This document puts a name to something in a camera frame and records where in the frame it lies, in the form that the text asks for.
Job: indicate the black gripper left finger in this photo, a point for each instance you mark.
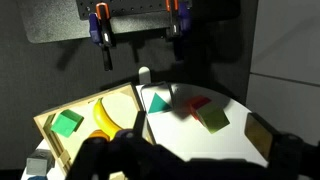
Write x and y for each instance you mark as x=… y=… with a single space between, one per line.
x=140 y=121

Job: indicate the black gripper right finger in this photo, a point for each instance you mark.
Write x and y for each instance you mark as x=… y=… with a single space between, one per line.
x=261 y=135

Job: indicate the lime green block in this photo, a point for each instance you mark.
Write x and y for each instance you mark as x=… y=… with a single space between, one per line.
x=213 y=118

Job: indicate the white block with teal triangle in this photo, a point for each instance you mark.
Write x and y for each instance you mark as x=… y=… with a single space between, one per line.
x=156 y=100

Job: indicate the wooden tray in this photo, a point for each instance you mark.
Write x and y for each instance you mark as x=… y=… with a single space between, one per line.
x=118 y=103

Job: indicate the red block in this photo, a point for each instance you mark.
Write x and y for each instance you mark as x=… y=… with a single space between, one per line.
x=197 y=102

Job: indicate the grey block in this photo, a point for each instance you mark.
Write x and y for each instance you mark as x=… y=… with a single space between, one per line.
x=40 y=162

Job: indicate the blue block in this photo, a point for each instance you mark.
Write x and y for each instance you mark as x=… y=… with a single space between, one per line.
x=37 y=178

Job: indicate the yellow toy banana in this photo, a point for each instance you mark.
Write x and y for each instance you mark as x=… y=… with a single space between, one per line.
x=104 y=118

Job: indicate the white rounded tab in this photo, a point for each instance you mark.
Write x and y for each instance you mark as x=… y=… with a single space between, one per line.
x=144 y=75

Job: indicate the orange purple black clamp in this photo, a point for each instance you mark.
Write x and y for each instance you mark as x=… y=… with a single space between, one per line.
x=103 y=30
x=178 y=20

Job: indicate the grey textured plate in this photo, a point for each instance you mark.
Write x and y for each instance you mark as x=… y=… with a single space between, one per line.
x=53 y=23

